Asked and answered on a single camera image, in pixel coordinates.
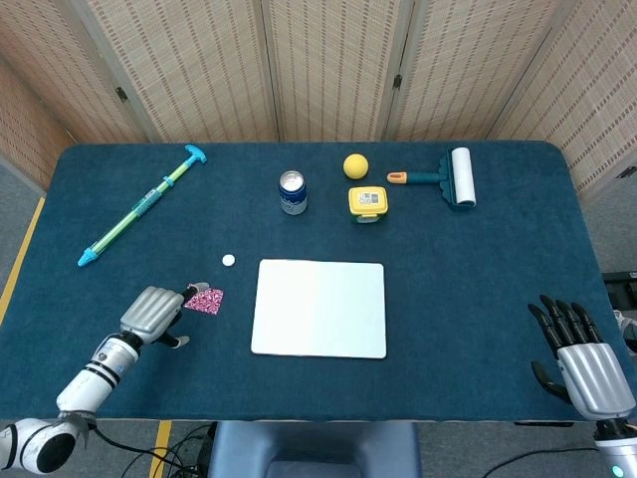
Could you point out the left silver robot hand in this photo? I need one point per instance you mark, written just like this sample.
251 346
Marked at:
149 311

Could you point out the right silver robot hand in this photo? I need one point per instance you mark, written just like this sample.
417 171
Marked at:
597 378

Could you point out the pink patterned packet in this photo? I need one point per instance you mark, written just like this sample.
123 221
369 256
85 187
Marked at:
206 301

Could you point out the white round magnet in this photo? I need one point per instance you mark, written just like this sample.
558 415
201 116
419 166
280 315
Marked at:
228 259

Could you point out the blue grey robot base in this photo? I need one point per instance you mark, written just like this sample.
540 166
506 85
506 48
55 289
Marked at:
308 443

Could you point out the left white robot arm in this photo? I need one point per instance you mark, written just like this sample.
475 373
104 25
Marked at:
84 383

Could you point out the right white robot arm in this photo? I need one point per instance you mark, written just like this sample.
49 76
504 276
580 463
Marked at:
617 455

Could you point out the white rectangular board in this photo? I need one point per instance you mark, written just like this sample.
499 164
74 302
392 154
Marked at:
318 309

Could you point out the white shoe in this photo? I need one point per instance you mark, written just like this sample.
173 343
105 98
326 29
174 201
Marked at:
628 326

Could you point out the black floor equipment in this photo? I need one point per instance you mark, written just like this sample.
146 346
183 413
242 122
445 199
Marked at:
622 286

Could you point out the green blue water gun toy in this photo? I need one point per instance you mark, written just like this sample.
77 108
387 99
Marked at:
134 211

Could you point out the yellow floor tape strip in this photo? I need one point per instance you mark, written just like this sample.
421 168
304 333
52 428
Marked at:
160 448
22 256

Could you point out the dark blue table cloth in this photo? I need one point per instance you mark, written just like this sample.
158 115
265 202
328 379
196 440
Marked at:
448 299

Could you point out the blue soda can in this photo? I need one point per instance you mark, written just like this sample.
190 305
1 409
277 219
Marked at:
292 196

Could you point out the black screen hinge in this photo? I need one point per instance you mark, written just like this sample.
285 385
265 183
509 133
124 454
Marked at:
397 81
121 94
627 172

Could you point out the bamboo folding screen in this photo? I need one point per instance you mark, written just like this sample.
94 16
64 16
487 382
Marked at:
199 74

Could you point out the green container yellow lid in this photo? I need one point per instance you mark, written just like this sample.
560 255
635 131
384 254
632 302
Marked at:
368 201

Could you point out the teal lint roller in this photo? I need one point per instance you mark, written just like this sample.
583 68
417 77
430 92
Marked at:
460 174

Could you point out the yellow foam ball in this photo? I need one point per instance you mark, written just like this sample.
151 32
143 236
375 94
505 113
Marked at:
356 166

